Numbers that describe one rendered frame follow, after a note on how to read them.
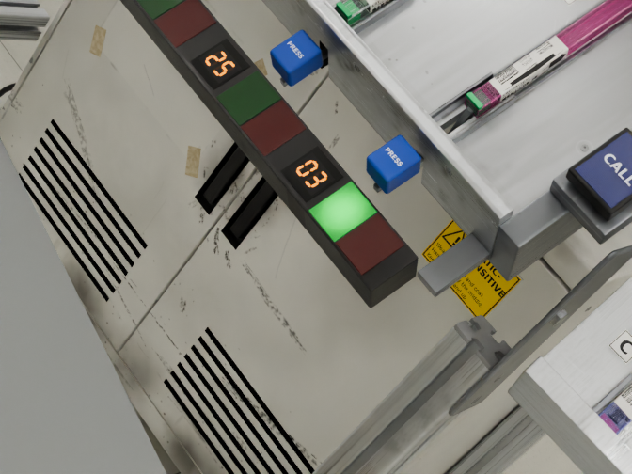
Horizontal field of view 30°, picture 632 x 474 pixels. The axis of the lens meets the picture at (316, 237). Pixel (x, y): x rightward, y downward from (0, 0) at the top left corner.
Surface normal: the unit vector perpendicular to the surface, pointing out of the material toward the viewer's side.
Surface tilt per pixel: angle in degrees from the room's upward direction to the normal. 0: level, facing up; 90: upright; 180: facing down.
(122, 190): 90
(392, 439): 90
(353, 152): 90
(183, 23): 46
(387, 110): 136
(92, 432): 0
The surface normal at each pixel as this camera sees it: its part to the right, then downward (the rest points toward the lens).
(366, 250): -0.03, -0.39
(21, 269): 0.55, -0.67
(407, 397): -0.58, 0.11
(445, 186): -0.80, 0.56
